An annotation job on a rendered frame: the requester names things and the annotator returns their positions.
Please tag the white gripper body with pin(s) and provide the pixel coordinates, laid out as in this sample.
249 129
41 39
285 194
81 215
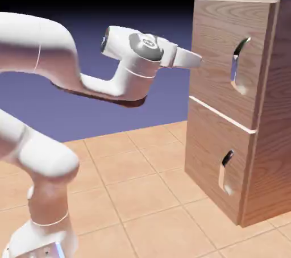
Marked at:
186 58

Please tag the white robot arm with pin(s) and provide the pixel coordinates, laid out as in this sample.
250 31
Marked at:
56 58

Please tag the large wood cabinet door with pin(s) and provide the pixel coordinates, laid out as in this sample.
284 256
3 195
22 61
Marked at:
211 62

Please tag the small wood cabinet door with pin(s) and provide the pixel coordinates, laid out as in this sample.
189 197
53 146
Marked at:
204 155

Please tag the light wood cabinet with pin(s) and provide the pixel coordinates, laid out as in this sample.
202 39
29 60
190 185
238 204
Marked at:
268 126

